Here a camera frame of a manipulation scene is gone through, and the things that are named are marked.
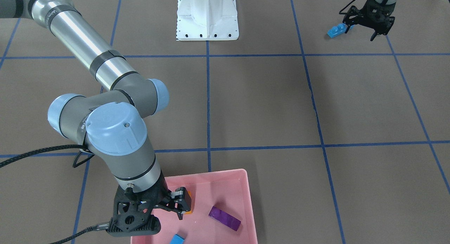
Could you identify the long blue studded block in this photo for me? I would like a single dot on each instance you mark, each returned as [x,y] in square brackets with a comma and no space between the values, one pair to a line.
[338,30]

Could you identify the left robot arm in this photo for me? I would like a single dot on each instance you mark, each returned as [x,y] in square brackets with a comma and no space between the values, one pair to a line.
[375,14]

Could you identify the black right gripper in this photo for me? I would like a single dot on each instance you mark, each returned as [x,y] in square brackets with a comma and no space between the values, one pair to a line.
[162,190]

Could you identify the orange block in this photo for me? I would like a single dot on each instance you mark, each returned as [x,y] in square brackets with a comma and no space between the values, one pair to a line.
[188,203]

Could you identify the purple block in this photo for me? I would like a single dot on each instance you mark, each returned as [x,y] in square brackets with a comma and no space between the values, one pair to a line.
[224,218]

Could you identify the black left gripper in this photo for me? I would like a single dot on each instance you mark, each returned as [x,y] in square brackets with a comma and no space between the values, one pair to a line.
[386,12]

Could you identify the small blue block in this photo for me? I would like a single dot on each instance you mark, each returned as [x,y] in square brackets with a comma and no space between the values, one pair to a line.
[177,239]

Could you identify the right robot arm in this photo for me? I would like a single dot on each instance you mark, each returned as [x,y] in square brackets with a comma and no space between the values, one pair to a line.
[109,125]

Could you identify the pink plastic box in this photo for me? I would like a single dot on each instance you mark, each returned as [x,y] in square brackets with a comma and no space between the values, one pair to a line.
[228,191]

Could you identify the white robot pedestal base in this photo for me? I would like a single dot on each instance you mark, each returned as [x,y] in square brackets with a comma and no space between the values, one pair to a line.
[207,20]

